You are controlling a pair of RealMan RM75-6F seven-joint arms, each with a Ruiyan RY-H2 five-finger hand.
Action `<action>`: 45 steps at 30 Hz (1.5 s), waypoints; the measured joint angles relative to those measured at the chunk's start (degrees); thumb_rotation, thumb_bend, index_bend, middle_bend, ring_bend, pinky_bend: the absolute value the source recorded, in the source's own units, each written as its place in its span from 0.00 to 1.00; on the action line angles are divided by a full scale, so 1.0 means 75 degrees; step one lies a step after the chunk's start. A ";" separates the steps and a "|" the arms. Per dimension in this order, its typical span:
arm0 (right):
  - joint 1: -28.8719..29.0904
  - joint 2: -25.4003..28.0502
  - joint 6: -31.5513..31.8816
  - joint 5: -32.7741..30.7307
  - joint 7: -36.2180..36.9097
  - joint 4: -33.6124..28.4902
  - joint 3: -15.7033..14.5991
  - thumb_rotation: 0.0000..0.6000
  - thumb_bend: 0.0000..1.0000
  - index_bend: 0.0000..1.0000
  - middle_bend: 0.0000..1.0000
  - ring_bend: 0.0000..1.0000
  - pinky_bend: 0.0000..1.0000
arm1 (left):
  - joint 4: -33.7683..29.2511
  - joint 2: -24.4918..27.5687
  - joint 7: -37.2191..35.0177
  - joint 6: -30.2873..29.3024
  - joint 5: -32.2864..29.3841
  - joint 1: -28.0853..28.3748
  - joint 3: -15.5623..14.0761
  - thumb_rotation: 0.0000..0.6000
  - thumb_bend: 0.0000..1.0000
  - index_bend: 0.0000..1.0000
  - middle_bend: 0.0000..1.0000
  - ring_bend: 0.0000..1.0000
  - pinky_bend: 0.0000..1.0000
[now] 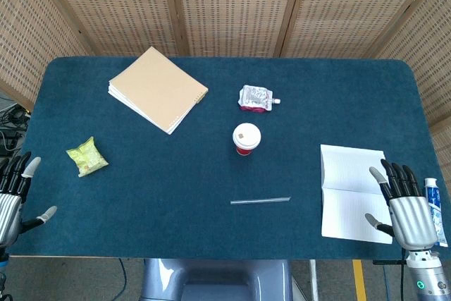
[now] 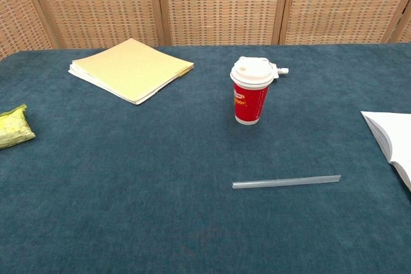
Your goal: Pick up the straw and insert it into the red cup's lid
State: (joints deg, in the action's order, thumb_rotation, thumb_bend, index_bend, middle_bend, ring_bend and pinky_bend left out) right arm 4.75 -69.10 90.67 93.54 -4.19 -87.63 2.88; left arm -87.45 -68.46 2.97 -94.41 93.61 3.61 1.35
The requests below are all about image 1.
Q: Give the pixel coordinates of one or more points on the tan cover spiral notebook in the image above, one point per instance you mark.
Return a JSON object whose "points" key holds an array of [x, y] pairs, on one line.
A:
{"points": [[156, 89]]}

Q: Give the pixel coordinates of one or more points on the blue white toothpaste tube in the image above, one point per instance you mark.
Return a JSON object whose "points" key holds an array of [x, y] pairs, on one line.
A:
{"points": [[435, 206]]}

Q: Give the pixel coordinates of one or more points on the transparent plastic straw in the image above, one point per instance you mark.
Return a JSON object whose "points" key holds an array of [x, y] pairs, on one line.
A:
{"points": [[260, 201]]}

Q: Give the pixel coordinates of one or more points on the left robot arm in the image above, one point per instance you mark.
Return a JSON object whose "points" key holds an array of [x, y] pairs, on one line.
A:
{"points": [[2, 273]]}

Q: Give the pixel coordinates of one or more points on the green yellow snack packet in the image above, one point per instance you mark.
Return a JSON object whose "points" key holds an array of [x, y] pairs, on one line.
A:
{"points": [[87, 157]]}

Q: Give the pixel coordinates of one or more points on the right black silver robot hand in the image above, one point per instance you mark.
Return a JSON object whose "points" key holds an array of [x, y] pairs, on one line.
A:
{"points": [[410, 216]]}

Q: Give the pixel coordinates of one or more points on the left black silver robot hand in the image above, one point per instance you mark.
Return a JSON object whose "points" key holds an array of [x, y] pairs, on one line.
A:
{"points": [[10, 206]]}

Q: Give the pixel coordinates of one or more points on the white table leg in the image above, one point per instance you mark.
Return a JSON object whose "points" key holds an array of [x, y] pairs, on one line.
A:
{"points": [[313, 280]]}

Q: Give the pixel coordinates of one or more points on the red paper cup white lid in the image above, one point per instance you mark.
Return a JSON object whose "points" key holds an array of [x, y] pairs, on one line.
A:
{"points": [[246, 136]]}

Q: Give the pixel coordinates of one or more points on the open white lined notebook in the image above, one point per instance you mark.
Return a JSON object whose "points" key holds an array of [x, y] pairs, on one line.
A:
{"points": [[349, 191]]}

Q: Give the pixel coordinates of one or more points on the woven bamboo screen panel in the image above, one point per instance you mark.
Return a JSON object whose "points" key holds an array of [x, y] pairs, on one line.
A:
{"points": [[116, 5], [426, 50], [352, 8], [24, 33], [234, 5]]}

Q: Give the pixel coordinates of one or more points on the grey blue robot torso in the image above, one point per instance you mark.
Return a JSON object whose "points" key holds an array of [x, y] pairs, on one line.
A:
{"points": [[215, 280]]}

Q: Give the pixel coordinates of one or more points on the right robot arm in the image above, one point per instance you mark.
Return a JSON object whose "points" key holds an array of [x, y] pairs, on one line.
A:
{"points": [[424, 276]]}

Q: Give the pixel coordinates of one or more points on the blue felt table cover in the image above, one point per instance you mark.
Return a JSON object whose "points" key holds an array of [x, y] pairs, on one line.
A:
{"points": [[176, 191]]}

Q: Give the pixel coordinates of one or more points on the silver pink spout pouch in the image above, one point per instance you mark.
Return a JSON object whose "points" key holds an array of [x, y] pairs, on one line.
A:
{"points": [[254, 98]]}

